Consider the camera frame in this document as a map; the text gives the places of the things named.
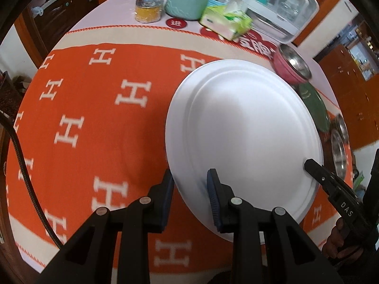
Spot large steel bowl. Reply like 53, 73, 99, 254
327, 114, 349, 180

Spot green plate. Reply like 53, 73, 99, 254
298, 82, 331, 133

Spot white paper plate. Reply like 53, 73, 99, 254
165, 60, 323, 243

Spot pink steel bowl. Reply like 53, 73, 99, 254
272, 44, 312, 85

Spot right hand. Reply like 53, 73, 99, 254
322, 217, 363, 260

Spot orange H-pattern blanket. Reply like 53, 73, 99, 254
15, 32, 338, 283

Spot white clear storage box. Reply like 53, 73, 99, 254
243, 0, 319, 44

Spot green tissue pack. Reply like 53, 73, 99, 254
200, 1, 253, 40

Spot wrapped yellow container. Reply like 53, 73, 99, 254
135, 0, 164, 24

